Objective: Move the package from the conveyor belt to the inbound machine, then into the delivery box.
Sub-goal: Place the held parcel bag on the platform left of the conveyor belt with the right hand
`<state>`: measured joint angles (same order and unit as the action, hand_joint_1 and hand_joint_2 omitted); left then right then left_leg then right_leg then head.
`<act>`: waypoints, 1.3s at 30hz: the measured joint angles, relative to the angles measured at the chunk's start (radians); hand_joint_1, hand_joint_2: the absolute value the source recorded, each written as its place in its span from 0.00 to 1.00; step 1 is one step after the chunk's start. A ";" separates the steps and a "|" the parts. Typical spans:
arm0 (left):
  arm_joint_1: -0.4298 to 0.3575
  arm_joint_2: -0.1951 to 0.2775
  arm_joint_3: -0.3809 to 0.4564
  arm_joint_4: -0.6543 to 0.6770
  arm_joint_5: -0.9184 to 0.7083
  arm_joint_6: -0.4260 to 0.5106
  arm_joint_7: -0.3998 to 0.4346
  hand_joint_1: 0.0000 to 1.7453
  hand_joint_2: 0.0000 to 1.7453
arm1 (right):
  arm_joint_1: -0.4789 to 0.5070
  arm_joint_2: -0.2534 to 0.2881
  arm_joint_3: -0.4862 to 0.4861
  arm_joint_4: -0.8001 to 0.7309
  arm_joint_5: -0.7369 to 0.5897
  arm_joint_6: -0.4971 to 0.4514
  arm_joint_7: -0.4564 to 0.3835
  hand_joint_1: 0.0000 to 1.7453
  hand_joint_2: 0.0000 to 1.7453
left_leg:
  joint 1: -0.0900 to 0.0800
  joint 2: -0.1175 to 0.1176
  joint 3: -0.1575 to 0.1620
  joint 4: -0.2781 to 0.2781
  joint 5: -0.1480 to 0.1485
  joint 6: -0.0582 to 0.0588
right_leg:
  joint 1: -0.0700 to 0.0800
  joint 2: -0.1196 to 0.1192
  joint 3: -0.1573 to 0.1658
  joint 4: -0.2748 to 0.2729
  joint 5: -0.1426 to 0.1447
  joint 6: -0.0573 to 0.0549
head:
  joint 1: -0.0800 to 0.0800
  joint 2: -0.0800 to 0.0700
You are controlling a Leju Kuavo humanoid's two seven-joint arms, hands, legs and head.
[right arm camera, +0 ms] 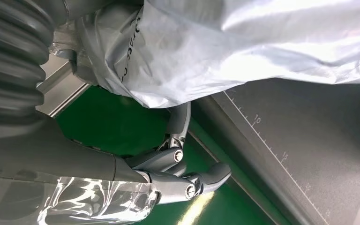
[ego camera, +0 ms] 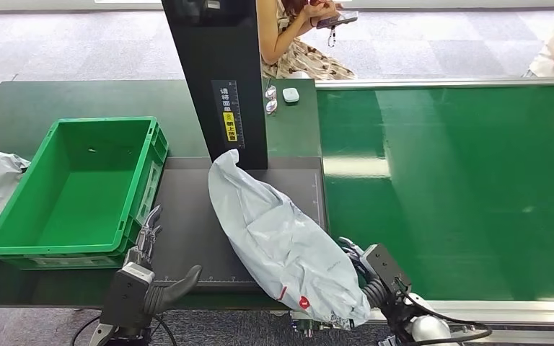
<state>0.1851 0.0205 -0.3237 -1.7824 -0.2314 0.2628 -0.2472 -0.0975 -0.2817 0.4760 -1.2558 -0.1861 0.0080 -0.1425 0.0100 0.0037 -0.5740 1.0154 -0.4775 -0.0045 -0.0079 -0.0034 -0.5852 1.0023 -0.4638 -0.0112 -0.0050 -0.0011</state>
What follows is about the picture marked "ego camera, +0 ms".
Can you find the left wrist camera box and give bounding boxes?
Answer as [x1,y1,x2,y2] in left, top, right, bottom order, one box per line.
[99,261,157,335]

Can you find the black ruler sticker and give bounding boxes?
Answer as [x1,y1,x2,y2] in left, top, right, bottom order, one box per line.
[211,79,246,150]

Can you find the yellow warning label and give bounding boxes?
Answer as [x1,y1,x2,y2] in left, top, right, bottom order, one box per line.
[223,112,238,143]

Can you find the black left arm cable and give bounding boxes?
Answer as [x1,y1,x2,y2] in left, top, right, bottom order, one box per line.
[70,312,178,346]

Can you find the dark inbound machine platform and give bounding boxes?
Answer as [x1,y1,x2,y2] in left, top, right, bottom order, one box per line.
[148,156,328,293]

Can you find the black inbound machine tower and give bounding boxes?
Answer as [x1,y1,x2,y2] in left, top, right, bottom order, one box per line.
[160,0,269,172]

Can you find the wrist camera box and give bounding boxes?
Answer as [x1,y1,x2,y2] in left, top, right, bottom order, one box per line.
[99,261,157,335]
[361,243,413,296]

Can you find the dark green table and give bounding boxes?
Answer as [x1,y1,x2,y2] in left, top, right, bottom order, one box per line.
[0,79,323,309]

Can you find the smartphone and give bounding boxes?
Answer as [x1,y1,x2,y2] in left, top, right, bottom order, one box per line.
[316,10,359,30]

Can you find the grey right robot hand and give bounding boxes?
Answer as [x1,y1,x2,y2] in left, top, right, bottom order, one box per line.
[338,237,371,288]

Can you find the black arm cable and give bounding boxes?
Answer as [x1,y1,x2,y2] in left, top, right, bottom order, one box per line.
[398,286,493,346]
[70,312,178,346]

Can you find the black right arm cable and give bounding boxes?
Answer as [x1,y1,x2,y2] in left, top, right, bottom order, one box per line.
[398,286,493,346]

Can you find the green plastic crate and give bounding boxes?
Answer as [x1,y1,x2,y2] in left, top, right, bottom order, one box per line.
[0,116,170,271]

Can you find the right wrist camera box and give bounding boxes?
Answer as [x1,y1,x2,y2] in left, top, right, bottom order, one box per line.
[361,243,413,296]

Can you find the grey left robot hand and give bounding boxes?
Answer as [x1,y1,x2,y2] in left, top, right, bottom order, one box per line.
[123,205,203,310]

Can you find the clear eyeglasses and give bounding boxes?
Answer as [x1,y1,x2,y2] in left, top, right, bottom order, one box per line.
[263,84,278,115]

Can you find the grey SF Express package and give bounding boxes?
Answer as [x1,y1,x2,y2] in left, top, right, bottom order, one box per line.
[207,148,372,332]

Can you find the green conveyor belt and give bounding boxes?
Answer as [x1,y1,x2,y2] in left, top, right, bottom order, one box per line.
[316,84,554,303]

